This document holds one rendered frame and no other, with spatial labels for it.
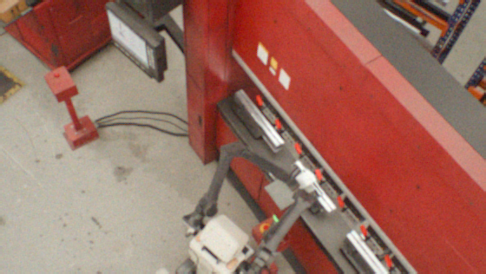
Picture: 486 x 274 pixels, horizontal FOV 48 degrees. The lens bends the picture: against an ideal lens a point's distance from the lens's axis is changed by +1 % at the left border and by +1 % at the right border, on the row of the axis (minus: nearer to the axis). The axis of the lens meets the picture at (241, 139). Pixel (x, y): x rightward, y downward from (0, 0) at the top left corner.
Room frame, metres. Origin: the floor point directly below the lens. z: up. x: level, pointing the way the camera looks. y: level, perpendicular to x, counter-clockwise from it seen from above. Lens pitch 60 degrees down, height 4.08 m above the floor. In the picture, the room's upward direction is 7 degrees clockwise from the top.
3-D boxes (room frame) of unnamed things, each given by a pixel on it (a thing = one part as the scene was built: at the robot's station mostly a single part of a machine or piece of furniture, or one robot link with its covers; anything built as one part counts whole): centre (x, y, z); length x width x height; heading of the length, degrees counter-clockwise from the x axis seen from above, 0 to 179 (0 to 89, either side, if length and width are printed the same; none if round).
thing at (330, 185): (1.44, -0.56, 1.26); 0.15 x 0.09 x 0.17; 40
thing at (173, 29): (2.40, 0.59, 1.17); 0.40 x 0.24 x 0.07; 40
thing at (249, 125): (2.00, -0.02, 0.89); 0.30 x 0.05 x 0.03; 40
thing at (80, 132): (2.23, 1.35, 0.41); 0.25 x 0.20 x 0.83; 130
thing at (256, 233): (1.25, -0.26, 0.75); 0.20 x 0.16 x 0.18; 37
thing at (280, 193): (1.48, -0.34, 1.00); 0.26 x 0.18 x 0.01; 130
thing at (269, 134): (2.00, -0.10, 0.92); 0.50 x 0.06 x 0.10; 40
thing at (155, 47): (2.17, 0.70, 1.42); 0.45 x 0.12 x 0.36; 52
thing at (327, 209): (1.54, -0.48, 0.92); 0.39 x 0.06 x 0.10; 40
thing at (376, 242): (1.13, -0.81, 1.26); 0.15 x 0.09 x 0.17; 40
